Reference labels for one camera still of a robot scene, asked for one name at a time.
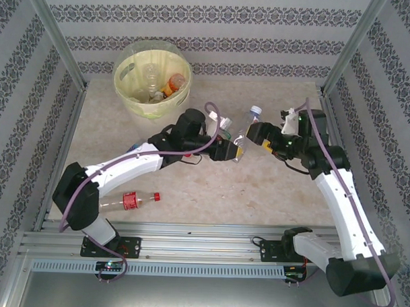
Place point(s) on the clear bottle pale blue cap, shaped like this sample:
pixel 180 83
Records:
pixel 248 118

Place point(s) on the clear bottle with red cap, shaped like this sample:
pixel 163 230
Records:
pixel 188 155

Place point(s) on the orange juice bottle yellow label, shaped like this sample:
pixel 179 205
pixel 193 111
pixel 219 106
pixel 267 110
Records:
pixel 175 81

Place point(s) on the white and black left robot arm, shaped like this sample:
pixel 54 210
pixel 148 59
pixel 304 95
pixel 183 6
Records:
pixel 123 167

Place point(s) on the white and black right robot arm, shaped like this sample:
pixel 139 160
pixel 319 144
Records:
pixel 350 226

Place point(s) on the cream plastic waste bin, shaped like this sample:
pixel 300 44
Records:
pixel 165 125

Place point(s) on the cola bottle red label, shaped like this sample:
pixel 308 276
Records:
pixel 131 200

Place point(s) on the pale yellow plastic basket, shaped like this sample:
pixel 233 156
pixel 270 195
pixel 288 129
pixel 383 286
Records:
pixel 151 44

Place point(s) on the small green circuit board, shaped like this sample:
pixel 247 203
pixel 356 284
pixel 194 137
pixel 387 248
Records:
pixel 110 266
pixel 295 277

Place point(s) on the grey metal base panel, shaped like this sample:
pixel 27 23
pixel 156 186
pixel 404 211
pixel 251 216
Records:
pixel 203 298

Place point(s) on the aluminium side rail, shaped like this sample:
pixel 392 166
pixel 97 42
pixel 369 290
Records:
pixel 325 103
pixel 60 155

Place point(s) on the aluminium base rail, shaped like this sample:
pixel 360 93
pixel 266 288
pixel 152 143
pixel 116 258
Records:
pixel 205 248

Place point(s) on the aluminium corner post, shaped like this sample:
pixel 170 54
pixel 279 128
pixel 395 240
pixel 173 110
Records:
pixel 351 47
pixel 57 37

